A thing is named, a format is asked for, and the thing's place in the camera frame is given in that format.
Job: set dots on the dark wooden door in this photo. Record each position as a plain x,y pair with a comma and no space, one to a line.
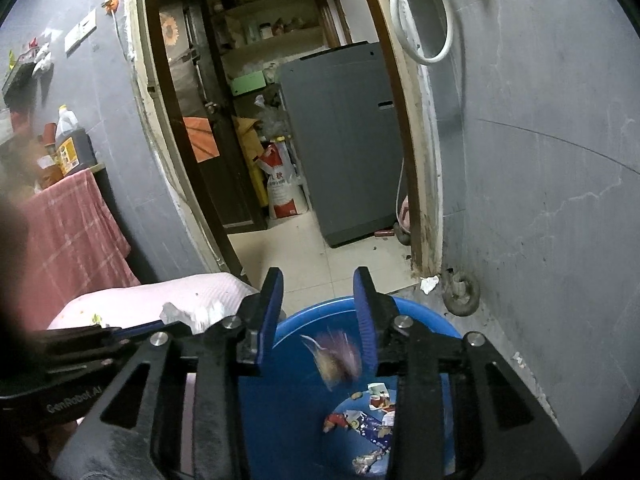
225,185

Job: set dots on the white plastic bag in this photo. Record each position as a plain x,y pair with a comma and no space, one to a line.
44,60

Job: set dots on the crumpled printed wrapper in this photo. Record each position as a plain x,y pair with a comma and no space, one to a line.
369,462

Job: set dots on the blue printed wrapper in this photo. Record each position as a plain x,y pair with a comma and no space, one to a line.
375,430

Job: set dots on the wooden door frame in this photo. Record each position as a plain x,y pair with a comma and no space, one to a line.
425,160

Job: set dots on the tan wrapper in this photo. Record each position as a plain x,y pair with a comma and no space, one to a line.
335,360

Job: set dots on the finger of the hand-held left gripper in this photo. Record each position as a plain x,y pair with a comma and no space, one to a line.
135,332
90,360

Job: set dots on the white tissue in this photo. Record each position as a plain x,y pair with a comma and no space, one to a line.
192,316

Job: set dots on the pink checked cloth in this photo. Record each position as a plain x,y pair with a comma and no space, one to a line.
70,240

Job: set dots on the red white crumpled wrapper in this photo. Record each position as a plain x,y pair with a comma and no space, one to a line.
342,421

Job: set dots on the grey washing machine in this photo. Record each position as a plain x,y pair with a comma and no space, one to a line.
345,150

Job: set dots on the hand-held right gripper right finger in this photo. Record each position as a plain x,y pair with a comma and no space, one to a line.
364,325

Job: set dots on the blue plastic basin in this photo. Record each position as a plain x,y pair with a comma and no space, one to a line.
300,410

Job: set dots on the wooden wall shelf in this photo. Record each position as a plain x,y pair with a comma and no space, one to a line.
270,35

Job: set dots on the orange wall hook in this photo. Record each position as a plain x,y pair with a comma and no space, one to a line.
111,4

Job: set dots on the orange paper sheet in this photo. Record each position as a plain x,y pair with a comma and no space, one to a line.
201,140

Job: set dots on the red cup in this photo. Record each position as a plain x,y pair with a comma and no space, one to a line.
49,132

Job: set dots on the red white sack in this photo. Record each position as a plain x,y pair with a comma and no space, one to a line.
282,190

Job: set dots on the yellow cardboard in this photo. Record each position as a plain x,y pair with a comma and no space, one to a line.
250,145

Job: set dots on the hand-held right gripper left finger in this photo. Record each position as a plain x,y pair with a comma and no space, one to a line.
272,320

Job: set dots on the brown sauce jar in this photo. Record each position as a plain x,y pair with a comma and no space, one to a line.
50,170

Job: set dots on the white red wrapper piece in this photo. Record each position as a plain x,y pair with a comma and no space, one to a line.
380,396

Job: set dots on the pink plastic object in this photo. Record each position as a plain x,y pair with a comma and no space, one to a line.
405,220

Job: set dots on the green box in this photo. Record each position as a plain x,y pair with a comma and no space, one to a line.
247,83

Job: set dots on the white wall switch plate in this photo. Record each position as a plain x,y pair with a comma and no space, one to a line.
80,30

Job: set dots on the dark soy sauce jug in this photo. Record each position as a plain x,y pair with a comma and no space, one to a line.
75,150

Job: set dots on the white paper scrap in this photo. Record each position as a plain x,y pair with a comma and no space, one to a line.
429,285

